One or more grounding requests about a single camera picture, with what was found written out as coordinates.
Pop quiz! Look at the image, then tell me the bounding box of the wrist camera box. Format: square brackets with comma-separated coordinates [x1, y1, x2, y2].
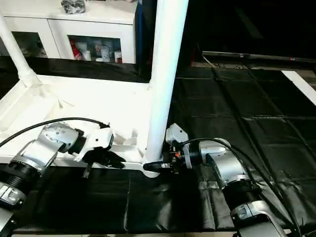
[73, 125, 116, 163]
[164, 123, 190, 149]

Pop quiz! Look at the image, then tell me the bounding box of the black work mat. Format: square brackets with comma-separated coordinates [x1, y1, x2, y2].
[0, 57, 316, 235]

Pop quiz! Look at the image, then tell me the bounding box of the white flat strip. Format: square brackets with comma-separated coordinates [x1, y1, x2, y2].
[281, 70, 316, 106]

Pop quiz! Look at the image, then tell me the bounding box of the grey crumpled object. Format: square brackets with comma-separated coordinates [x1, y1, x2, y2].
[60, 0, 86, 15]

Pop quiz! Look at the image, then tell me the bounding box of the white plastic table top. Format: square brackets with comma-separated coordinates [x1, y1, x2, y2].
[0, 74, 161, 178]

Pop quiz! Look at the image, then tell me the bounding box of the red bottle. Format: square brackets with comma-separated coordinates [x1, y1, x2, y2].
[70, 39, 80, 60]

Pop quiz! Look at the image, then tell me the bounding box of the dark long rail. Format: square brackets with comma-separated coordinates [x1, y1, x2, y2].
[201, 50, 316, 64]

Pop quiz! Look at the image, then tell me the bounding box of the white glass-door cabinet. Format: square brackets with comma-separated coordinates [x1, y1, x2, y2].
[0, 0, 138, 65]

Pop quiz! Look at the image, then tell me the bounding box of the white plastic table leg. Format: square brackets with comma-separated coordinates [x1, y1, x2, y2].
[0, 14, 41, 89]
[142, 0, 190, 174]

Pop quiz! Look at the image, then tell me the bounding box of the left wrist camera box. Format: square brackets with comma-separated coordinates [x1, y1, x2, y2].
[73, 125, 116, 163]

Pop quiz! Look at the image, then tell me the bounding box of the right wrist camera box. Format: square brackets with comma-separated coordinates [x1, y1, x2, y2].
[164, 123, 190, 149]

